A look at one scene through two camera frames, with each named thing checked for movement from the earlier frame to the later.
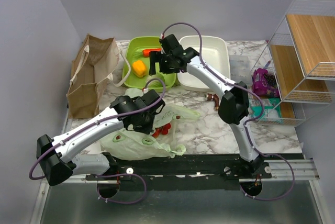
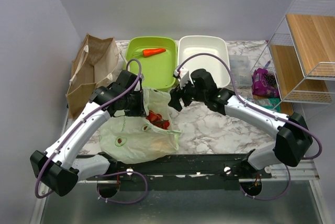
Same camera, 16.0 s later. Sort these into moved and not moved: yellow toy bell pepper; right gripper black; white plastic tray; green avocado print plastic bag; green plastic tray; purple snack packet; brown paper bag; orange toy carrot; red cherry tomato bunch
Moved: red cherry tomato bunch; yellow toy bell pepper; green avocado print plastic bag; right gripper black
Not moved: green plastic tray; white plastic tray; brown paper bag; orange toy carrot; purple snack packet
